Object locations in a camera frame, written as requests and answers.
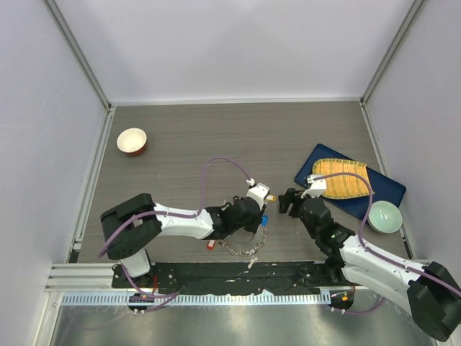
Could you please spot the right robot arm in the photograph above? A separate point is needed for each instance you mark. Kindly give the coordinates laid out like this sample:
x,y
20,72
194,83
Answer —
x,y
429,293

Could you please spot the blue key tag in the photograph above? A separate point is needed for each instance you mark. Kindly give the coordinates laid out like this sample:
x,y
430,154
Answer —
x,y
264,220

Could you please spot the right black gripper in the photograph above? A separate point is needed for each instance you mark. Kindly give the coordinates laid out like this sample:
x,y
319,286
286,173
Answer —
x,y
287,198

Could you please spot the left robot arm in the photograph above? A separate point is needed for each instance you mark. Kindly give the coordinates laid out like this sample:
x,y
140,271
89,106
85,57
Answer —
x,y
131,225

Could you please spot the white slotted cable duct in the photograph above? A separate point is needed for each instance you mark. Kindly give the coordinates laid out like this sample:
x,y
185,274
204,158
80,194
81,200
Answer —
x,y
130,299

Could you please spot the pale green bowl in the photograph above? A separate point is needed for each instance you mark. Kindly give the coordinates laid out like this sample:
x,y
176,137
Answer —
x,y
385,218

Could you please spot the red white bowl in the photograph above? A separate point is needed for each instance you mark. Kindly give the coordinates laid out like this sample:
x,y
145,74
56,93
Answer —
x,y
132,141

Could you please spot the red key tag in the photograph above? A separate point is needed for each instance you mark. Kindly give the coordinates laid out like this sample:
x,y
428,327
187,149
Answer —
x,y
211,244

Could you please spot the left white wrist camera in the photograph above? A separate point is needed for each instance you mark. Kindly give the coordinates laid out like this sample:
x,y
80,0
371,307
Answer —
x,y
258,192

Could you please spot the yellow bamboo basket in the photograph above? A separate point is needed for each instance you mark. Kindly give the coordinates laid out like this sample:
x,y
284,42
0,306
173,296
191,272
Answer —
x,y
348,185

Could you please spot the blue metal tray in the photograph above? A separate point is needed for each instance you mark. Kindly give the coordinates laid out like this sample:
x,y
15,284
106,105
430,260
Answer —
x,y
384,188

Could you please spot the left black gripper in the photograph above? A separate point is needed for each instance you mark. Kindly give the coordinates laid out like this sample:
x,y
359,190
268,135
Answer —
x,y
253,227

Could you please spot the black mounting plate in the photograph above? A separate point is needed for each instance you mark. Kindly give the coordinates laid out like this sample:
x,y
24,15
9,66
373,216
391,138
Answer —
x,y
241,278

